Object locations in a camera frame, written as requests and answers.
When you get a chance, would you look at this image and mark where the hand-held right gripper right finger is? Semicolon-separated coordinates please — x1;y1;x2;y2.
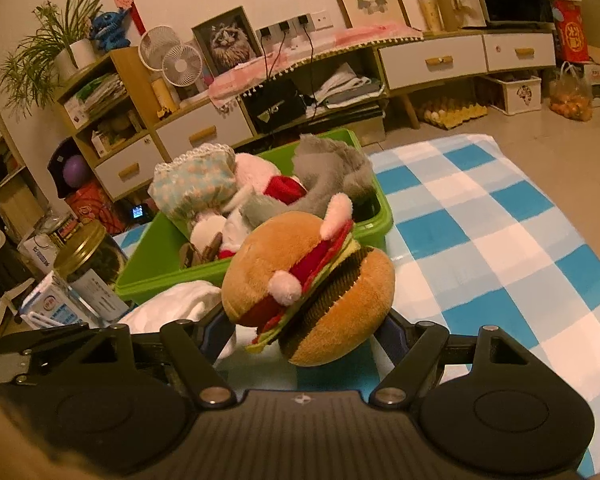
370;310;549;407

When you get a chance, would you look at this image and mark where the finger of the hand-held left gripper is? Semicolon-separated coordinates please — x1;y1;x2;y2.
0;324;92;386

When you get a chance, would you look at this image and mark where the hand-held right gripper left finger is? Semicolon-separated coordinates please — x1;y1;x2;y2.
77;310;234;407

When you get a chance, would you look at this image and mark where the burger plush toy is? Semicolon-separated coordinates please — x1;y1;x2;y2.
221;193;397;367

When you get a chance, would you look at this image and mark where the green plastic bin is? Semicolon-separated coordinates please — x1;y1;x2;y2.
115;128;393;306

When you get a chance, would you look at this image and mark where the light blue patterned plush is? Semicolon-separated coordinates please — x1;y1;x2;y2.
147;142;238;226

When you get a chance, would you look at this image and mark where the red and white plush toy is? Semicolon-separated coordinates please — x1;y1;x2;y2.
190;175;308;261

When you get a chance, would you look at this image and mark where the grey plush toy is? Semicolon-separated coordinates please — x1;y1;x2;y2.
242;134;378;233

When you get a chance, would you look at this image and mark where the pink plush toy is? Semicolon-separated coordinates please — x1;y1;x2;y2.
232;152;301;196

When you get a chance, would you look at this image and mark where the blue and white milk carton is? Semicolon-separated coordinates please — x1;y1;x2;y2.
21;270;106;332

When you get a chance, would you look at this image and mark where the white cloth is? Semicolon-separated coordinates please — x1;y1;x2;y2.
117;281;238;361

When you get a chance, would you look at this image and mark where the small brown plush toy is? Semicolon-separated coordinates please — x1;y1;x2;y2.
179;237;223;268

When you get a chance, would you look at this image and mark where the small white carton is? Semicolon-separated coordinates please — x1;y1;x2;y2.
19;232;61;281

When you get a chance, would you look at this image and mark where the glass jar with gold lid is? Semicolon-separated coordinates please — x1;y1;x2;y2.
54;220;131;322

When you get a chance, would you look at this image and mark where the black drink can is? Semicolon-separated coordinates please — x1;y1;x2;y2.
45;212;81;248

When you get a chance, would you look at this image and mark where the blue checked tablecloth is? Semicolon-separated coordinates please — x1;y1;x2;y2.
112;132;600;480

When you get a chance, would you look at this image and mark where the purple ball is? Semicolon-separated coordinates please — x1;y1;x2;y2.
64;155;88;186

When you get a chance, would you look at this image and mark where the white cabinet drawer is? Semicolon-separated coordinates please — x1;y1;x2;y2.
156;102;255;161
380;37;486;91
94;135;168;201
482;32;556;72

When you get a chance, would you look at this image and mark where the yellow egg tray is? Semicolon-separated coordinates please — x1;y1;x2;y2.
421;97;488;128

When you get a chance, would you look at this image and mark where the black bag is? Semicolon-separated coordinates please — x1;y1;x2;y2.
241;80;307;126

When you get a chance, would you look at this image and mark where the pile of folded white bags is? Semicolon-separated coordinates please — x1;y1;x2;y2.
310;62;386;111

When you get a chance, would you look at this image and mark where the white printed storage box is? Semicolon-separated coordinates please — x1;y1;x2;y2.
490;74;543;113

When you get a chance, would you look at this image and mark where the small white desk fan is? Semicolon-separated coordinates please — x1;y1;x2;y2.
161;44;203;98

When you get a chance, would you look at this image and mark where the long wooden cabinet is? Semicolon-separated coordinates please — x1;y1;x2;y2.
54;29;558;202

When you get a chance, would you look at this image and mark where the potted green plant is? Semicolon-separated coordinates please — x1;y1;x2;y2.
0;0;108;106

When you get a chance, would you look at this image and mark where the pink fringed table runner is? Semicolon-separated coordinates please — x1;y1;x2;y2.
209;22;425;108

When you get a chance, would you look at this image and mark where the plastic bag of oranges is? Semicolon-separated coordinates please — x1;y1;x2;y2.
550;62;595;122

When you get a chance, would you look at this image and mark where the framed cat picture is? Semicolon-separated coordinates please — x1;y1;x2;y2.
191;6;263;76

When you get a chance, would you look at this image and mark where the blue alien plush toy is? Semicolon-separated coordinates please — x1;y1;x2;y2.
89;7;131;51

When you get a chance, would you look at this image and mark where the cardboard tube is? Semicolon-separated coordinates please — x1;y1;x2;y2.
430;0;461;31

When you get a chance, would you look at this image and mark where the red gift bag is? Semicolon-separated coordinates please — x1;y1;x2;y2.
552;0;592;66

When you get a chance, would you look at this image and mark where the black power cable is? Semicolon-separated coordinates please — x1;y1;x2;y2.
261;30;281;93
300;22;318;118

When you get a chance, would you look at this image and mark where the wall socket strip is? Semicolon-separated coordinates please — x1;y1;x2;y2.
257;10;331;41

